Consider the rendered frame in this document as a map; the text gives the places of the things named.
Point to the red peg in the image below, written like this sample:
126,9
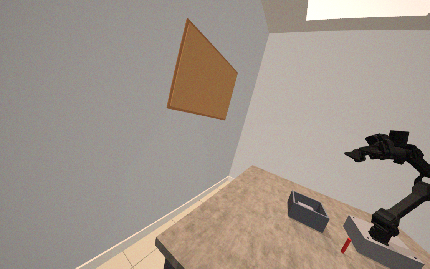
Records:
346,245

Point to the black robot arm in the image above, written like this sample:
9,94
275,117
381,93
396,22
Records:
386,222

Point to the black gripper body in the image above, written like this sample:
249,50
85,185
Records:
389,148

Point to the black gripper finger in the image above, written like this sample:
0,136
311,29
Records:
354,154
377,149

